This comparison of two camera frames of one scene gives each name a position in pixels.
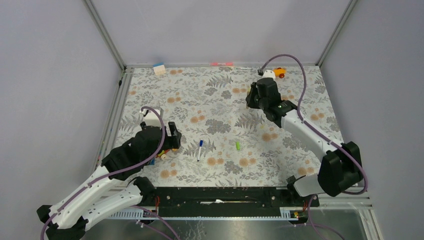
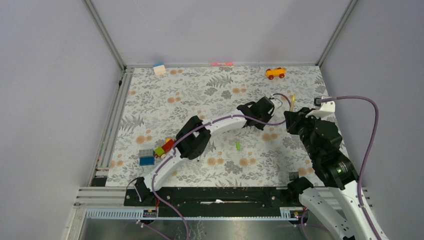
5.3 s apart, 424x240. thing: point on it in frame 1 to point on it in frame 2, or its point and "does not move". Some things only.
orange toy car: [279, 72] does not move
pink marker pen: [213, 64] does not move
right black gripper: [249, 99] to [293, 118]
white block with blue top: [159, 69] does not move
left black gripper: [173, 141] to [269, 114]
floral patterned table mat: [226, 143] does not move
